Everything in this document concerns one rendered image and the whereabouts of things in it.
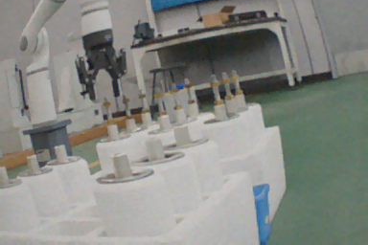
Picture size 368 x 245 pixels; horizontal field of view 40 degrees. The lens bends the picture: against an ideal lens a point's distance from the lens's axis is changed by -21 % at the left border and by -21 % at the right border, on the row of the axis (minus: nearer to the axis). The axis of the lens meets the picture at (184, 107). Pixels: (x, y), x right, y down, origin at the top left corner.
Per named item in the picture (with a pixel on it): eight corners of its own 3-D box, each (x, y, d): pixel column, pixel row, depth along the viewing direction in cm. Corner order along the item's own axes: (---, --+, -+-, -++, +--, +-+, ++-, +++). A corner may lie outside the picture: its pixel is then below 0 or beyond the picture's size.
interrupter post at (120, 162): (112, 182, 71) (105, 156, 71) (120, 178, 73) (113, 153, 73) (129, 181, 70) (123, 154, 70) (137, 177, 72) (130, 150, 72)
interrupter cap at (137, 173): (87, 188, 69) (86, 182, 69) (110, 176, 76) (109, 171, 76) (141, 183, 67) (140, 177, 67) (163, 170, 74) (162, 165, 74)
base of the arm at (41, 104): (30, 128, 174) (22, 77, 173) (42, 124, 182) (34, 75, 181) (49, 124, 170) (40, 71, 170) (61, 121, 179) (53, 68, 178)
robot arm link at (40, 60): (34, 30, 181) (39, 77, 182) (17, 33, 173) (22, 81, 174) (49, 22, 176) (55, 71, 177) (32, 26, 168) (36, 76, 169)
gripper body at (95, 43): (91, 29, 124) (97, 70, 124) (120, 23, 130) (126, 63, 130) (74, 36, 129) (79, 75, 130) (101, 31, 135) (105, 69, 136)
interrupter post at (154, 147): (147, 165, 82) (141, 141, 82) (152, 162, 84) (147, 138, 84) (163, 163, 81) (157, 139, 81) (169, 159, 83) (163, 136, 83)
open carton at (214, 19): (211, 30, 649) (206, 11, 648) (242, 24, 627) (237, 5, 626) (198, 31, 625) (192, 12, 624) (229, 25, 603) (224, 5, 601)
